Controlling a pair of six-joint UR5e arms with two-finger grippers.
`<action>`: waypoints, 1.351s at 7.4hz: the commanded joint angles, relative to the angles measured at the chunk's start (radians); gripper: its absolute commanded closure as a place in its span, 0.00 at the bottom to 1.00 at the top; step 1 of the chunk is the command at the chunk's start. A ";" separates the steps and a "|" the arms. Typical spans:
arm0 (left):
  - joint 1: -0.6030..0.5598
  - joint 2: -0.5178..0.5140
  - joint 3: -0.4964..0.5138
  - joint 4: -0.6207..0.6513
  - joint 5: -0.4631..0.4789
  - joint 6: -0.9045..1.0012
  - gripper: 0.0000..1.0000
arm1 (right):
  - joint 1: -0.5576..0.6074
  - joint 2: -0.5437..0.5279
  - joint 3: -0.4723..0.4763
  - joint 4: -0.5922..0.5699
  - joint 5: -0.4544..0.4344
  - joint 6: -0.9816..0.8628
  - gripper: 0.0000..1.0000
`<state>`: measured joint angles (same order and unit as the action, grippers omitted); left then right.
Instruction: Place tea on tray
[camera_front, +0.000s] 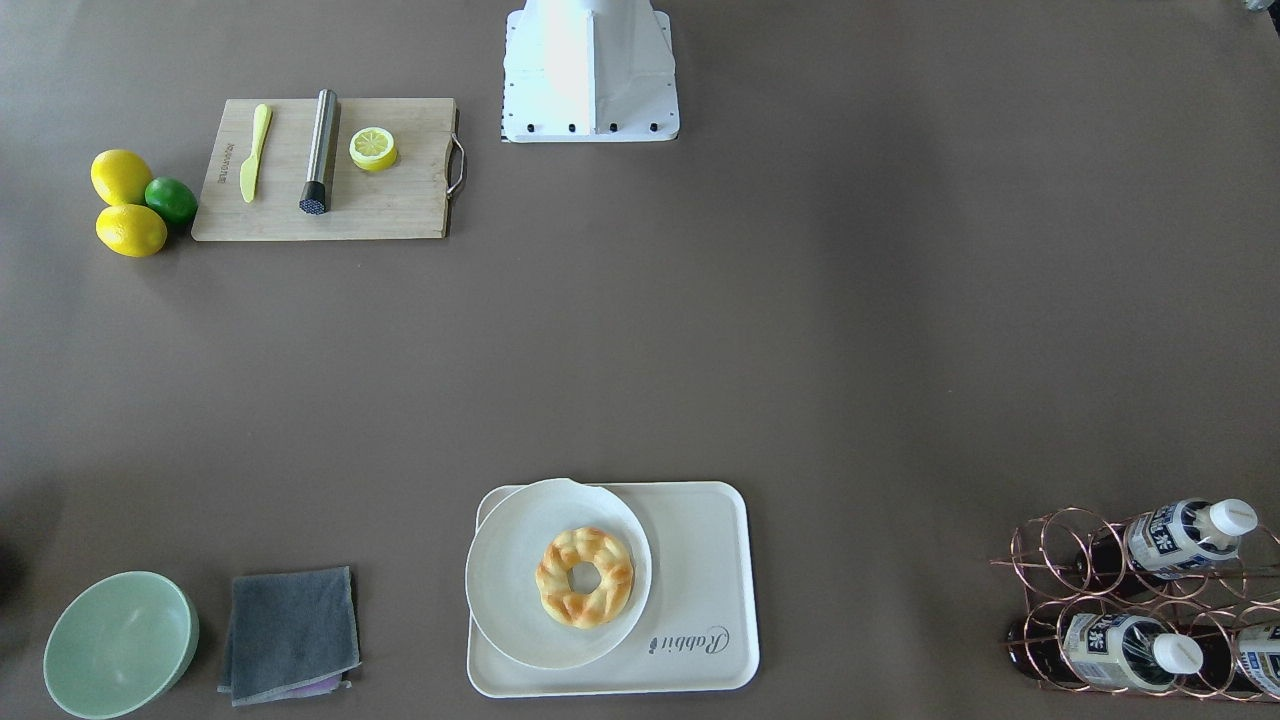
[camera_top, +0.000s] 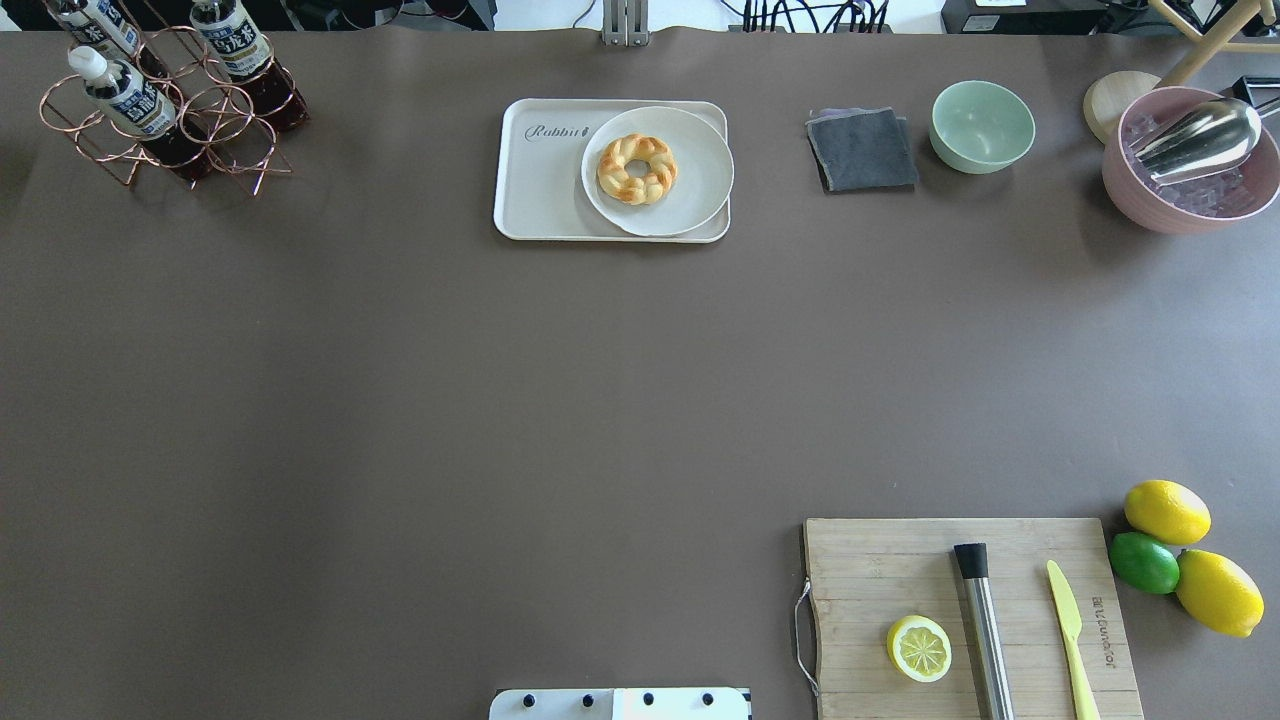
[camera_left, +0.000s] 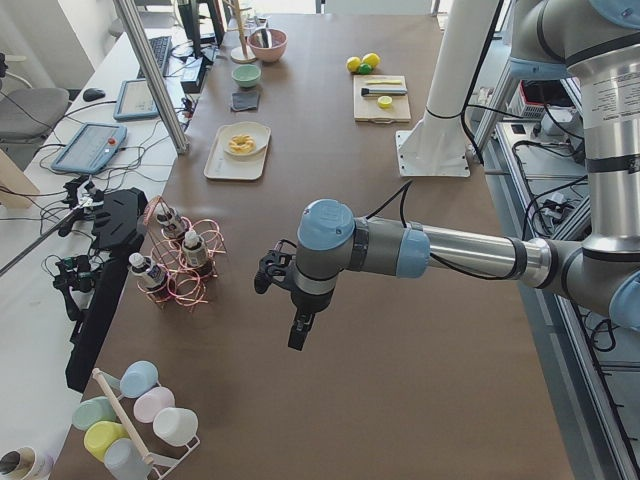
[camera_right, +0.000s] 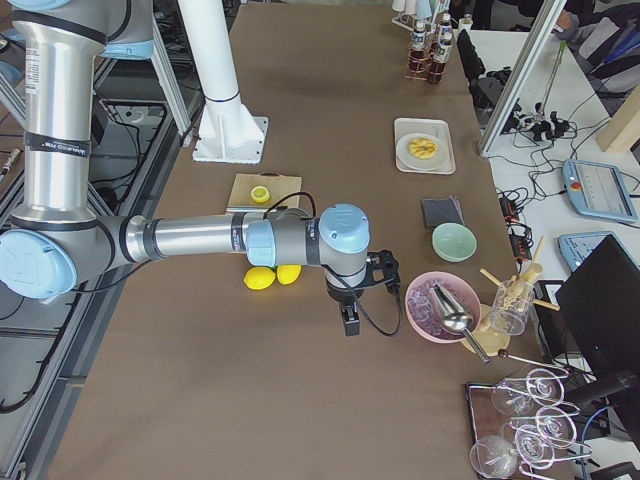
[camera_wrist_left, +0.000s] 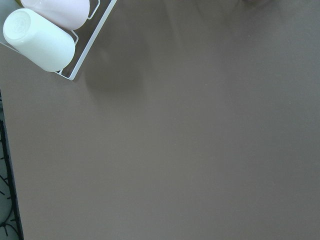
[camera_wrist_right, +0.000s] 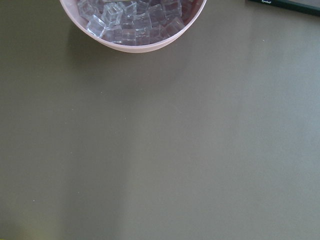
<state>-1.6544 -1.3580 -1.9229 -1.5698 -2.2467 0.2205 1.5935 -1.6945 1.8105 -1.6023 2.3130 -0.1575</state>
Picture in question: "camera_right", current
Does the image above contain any whole yellow lemon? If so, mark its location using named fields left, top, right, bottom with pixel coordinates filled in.
left=276, top=264, right=302, bottom=285
left=243, top=266, right=276, bottom=291

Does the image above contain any metal ice scoop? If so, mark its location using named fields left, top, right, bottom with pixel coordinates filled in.
left=432, top=283, right=490, bottom=364

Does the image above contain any pink ice bowl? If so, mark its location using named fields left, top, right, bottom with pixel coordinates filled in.
left=405, top=271, right=481, bottom=344

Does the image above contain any wooden cutting board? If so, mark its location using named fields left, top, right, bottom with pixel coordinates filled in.
left=226, top=173, right=302, bottom=212

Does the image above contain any clear glass jar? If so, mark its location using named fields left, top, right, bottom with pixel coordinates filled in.
left=488, top=280, right=533, bottom=336

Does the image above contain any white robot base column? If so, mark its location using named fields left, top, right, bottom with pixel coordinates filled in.
left=179, top=0, right=268, bottom=165

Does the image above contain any tea bottle right rear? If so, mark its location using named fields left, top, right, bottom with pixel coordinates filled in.
left=433, top=13, right=453, bottom=63

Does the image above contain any mint green bowl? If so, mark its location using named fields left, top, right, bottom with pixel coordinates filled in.
left=432, top=223, right=478, bottom=263

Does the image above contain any tea bottle left rear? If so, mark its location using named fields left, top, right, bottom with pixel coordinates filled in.
left=406, top=20, right=427, bottom=79

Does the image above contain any white round plate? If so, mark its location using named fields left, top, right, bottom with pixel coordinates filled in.
left=396, top=133, right=446, bottom=171

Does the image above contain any glazed twisted donut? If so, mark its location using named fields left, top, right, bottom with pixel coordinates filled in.
left=408, top=138, right=438, bottom=160

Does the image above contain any halved lemon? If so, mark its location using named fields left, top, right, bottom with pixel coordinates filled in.
left=250, top=185, right=271, bottom=204

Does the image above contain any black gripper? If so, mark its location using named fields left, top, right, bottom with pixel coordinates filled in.
left=324, top=250, right=401, bottom=337

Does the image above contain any wooden coaster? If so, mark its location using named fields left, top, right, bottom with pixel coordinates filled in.
left=472, top=319, right=511, bottom=357

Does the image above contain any copper wire bottle rack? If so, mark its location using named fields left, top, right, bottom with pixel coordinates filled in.
left=404, top=12, right=454, bottom=84

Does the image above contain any whole yellow lemon left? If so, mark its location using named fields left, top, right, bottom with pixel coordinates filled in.
left=243, top=266, right=276, bottom=291

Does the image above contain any whole yellow lemon right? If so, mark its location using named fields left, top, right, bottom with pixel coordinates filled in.
left=276, top=264, right=302, bottom=285

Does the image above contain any blue teach pendant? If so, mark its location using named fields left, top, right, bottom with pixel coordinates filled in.
left=562, top=159, right=638, bottom=223
left=557, top=230, right=618, bottom=272

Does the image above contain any grey folded cloth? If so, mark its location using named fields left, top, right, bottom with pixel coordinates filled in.
left=421, top=195, right=465, bottom=229

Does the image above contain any black monitor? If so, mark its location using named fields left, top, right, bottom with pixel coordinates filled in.
left=557, top=235, right=639, bottom=436

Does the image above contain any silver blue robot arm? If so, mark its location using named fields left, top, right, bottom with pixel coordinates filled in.
left=1, top=1, right=400, bottom=336

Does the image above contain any cream serving tray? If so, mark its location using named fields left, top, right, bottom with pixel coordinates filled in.
left=394, top=118, right=456, bottom=175

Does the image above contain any wine glass rack tray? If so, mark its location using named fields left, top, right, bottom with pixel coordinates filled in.
left=465, top=365, right=592, bottom=479

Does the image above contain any aluminium frame post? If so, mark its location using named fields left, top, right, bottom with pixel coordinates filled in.
left=478, top=0, right=566, bottom=157

